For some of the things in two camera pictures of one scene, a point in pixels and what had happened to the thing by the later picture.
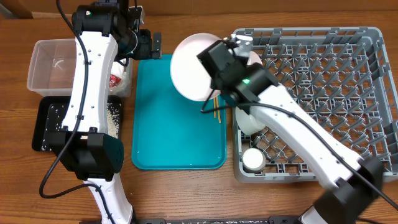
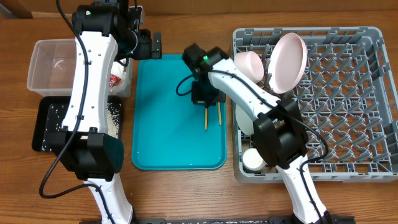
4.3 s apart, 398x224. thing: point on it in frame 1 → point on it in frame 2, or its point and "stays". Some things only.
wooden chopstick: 215,107 → 206,124
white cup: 254,159 stays
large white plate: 188,74 → 287,63
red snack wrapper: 114,80 stays
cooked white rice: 113,112 stays
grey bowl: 247,124 stays
